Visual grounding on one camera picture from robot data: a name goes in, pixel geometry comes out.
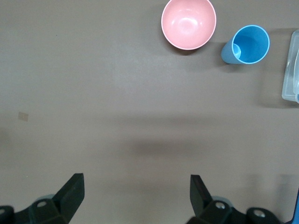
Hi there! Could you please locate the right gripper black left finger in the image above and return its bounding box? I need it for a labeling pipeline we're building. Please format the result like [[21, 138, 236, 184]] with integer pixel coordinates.
[[14, 173, 85, 224]]

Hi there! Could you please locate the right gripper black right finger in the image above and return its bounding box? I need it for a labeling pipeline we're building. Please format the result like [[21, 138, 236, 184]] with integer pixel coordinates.
[[188, 174, 246, 224]]

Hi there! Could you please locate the pink bowl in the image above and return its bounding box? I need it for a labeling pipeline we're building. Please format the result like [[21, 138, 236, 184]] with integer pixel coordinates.
[[161, 0, 217, 50]]

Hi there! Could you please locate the clear plastic container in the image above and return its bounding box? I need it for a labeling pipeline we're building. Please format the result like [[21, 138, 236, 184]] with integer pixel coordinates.
[[281, 29, 299, 103]]

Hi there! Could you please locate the blue cup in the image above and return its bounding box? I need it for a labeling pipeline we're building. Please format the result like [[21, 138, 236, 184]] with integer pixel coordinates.
[[221, 25, 271, 65]]

